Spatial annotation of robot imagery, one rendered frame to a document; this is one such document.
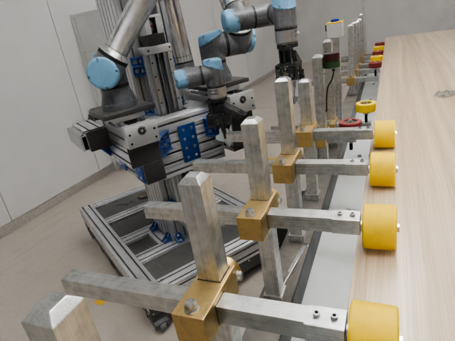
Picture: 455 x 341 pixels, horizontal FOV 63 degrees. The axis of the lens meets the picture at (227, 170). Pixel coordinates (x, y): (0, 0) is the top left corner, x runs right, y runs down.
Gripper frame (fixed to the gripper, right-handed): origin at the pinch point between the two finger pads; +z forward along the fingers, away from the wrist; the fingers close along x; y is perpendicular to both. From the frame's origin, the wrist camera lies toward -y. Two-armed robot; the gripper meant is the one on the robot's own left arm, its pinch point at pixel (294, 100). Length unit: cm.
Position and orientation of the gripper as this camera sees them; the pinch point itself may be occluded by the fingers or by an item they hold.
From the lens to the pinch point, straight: 139.0
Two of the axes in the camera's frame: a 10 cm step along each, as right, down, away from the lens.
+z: 1.5, 9.1, 3.8
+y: -3.9, 4.1, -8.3
